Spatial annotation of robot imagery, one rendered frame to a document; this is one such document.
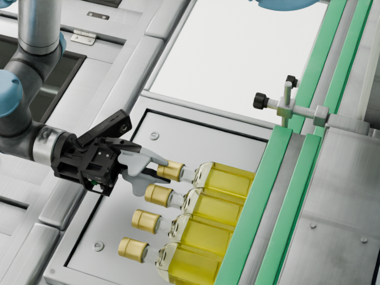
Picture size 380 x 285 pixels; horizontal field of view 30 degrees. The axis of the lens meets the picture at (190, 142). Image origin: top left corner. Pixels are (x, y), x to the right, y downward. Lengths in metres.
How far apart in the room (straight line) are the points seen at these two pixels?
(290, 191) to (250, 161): 0.36
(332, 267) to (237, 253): 0.14
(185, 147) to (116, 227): 0.23
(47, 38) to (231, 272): 0.54
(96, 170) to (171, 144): 0.25
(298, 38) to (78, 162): 0.65
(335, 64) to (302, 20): 0.34
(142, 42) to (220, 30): 0.19
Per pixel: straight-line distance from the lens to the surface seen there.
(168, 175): 1.29
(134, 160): 1.28
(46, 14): 1.25
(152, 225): 1.23
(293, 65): 1.64
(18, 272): 1.40
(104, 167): 1.28
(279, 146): 1.16
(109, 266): 1.36
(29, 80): 1.33
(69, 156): 1.34
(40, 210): 1.48
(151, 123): 1.54
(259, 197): 1.11
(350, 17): 1.53
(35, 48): 1.32
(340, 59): 1.43
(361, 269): 1.04
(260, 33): 1.71
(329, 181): 1.11
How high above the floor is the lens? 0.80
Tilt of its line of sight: 14 degrees up
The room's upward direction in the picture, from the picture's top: 75 degrees counter-clockwise
